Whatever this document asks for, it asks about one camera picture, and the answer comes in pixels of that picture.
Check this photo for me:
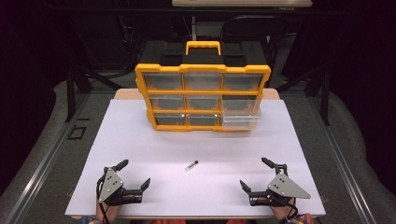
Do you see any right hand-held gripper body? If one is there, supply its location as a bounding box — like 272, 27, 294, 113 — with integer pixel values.
248, 162, 312, 208

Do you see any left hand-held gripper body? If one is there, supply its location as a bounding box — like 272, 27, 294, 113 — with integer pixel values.
96, 166, 144, 207

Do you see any clear plastic bin drawer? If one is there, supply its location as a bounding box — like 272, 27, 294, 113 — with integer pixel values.
220, 98, 262, 131

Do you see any small black screw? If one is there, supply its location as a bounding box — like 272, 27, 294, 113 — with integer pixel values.
184, 160, 199, 172

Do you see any person's right hand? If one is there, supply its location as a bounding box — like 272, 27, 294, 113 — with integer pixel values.
264, 195, 297, 221

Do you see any person's left hand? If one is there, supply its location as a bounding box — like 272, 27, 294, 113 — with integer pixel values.
95, 193, 138, 222

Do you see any black metal stand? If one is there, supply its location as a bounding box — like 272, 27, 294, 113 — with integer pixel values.
276, 65, 332, 127
64, 65, 123, 123

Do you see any group of small clear drawers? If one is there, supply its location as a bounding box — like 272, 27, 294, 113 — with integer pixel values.
142, 72, 263, 127

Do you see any yellow black drawer organizer cabinet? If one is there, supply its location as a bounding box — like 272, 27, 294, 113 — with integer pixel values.
134, 40, 272, 133

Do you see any black chair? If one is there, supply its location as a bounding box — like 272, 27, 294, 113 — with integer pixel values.
219, 14, 291, 68

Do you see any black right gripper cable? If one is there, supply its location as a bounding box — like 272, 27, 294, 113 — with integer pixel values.
274, 196, 300, 224

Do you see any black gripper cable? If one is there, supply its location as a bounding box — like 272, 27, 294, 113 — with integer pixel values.
95, 175, 110, 224
274, 196, 300, 224

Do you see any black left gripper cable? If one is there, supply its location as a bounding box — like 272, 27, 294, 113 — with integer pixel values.
95, 175, 110, 224

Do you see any aluminium floor rail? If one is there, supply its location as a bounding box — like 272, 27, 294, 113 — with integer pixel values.
307, 95, 378, 224
0, 92, 92, 224

